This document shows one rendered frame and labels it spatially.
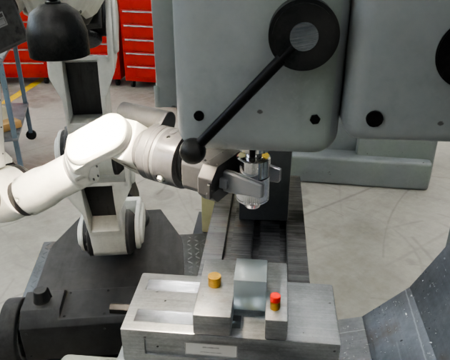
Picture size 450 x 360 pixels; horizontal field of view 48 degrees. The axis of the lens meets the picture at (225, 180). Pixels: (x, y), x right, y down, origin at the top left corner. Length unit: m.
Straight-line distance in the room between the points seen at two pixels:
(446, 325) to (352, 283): 1.68
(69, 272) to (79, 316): 0.24
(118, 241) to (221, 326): 0.82
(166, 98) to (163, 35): 0.08
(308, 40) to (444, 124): 0.17
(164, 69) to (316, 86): 0.20
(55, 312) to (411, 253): 1.95
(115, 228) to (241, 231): 0.48
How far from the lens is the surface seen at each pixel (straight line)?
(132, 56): 5.50
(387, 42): 0.54
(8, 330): 1.55
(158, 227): 1.87
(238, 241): 1.16
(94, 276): 1.67
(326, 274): 2.61
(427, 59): 0.55
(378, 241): 2.93
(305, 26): 0.51
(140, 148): 0.76
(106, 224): 1.55
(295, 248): 1.15
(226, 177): 0.69
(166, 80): 0.65
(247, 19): 0.54
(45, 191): 0.87
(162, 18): 0.64
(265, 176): 0.69
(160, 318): 0.86
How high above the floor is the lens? 1.55
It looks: 27 degrees down
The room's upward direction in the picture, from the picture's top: straight up
